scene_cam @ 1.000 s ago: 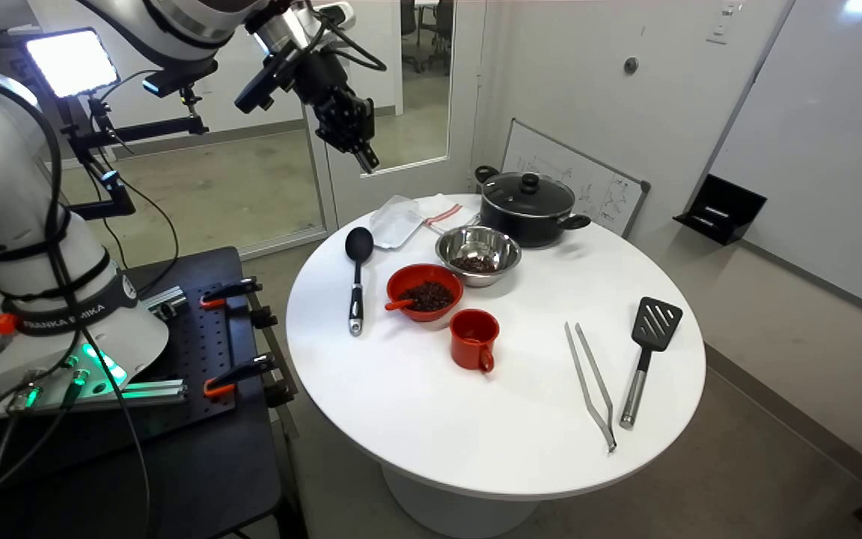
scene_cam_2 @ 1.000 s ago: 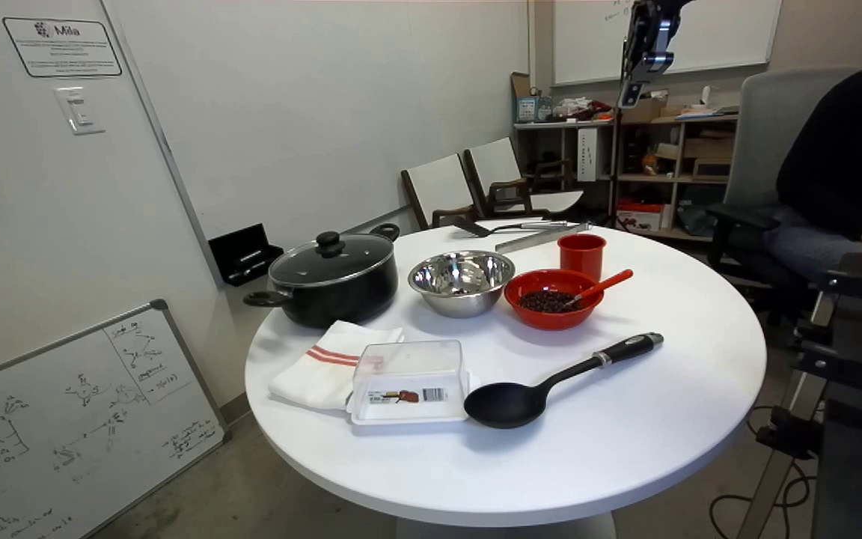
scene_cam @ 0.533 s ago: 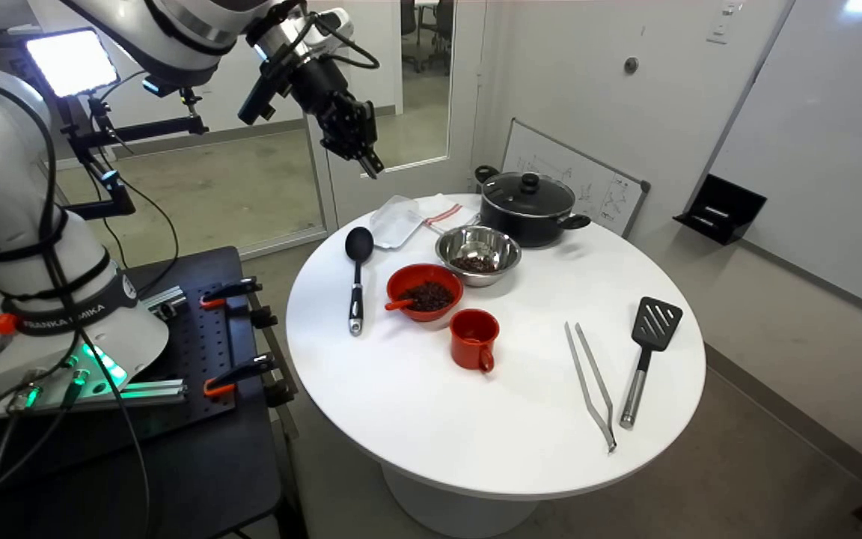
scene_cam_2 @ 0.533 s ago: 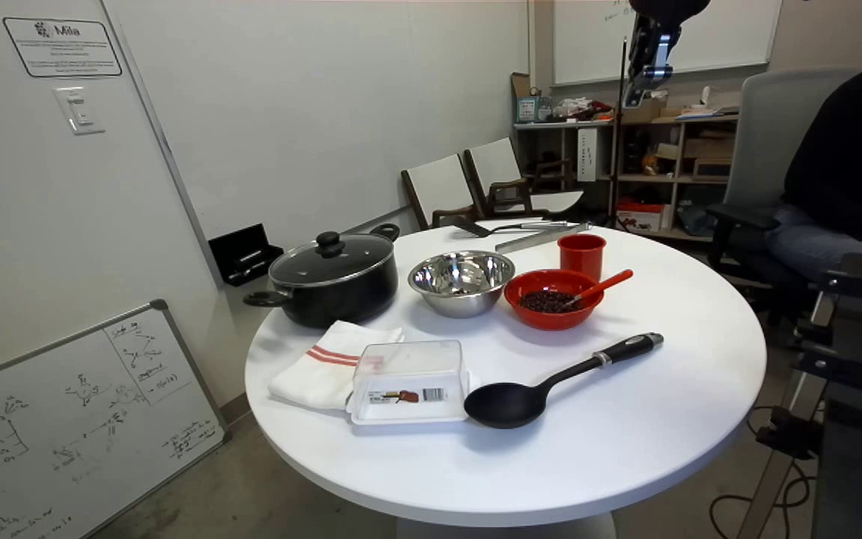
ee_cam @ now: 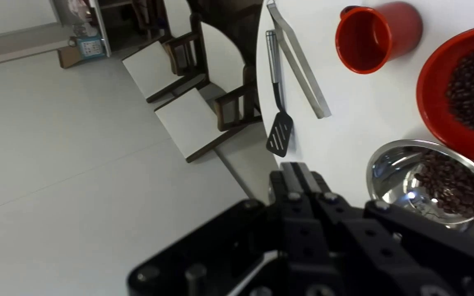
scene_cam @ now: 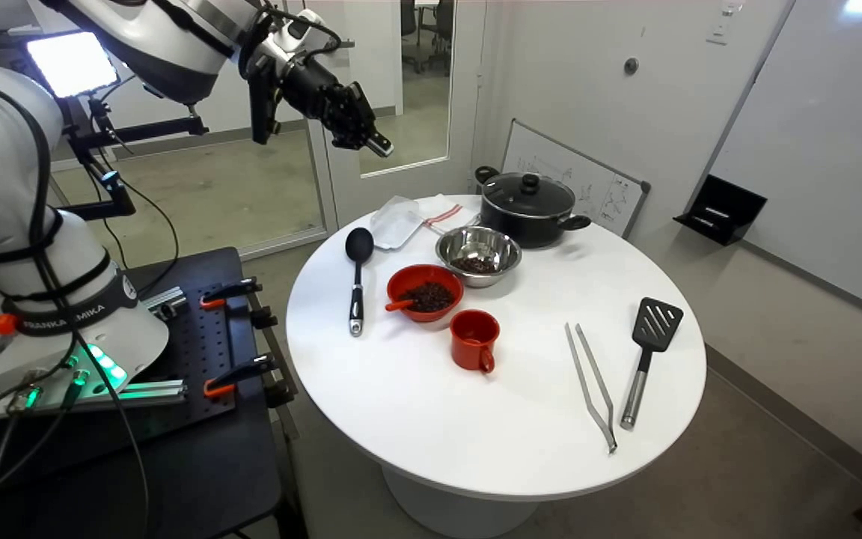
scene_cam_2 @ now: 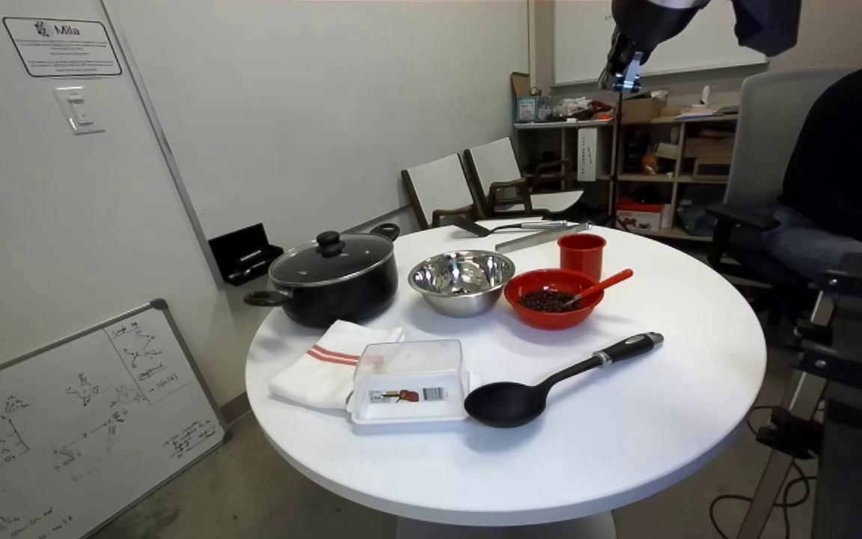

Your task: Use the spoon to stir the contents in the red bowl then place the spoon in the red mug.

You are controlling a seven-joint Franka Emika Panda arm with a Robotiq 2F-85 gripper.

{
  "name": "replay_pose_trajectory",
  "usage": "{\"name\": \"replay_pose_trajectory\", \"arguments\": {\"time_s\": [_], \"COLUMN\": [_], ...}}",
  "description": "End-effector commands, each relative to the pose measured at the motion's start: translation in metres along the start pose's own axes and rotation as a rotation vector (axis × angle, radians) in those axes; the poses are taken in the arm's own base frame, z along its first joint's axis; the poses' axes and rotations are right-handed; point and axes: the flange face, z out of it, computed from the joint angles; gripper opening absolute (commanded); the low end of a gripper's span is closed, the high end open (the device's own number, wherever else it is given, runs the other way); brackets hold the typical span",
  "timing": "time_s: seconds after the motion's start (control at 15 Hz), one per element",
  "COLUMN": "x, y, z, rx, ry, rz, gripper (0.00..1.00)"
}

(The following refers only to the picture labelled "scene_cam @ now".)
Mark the black pot with lid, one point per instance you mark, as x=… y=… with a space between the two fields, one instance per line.
x=527 y=206

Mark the red bowl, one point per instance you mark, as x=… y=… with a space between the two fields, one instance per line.
x=411 y=284

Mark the black serving spoon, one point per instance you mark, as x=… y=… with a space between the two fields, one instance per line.
x=357 y=245

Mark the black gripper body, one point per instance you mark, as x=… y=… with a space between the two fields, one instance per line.
x=331 y=101

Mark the red cup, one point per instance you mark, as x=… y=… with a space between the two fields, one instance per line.
x=474 y=339

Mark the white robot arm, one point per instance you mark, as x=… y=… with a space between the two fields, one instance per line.
x=14 y=200

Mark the round door lock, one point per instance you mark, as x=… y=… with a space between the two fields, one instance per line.
x=631 y=67

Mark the metal tongs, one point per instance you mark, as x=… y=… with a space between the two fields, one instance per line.
x=592 y=386

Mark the bright monitor screen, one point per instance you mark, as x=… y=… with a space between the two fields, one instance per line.
x=72 y=61

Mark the small leaning whiteboard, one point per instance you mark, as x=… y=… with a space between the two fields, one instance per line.
x=592 y=185

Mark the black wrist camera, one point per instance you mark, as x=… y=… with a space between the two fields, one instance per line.
x=266 y=94

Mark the steel bowl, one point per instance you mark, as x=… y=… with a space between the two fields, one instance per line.
x=480 y=249

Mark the black slotted spatula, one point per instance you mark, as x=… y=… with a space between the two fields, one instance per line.
x=661 y=323

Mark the black robot cart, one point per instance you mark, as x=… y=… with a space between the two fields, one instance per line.
x=201 y=451

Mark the black marker tray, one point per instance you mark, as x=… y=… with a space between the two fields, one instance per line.
x=719 y=210

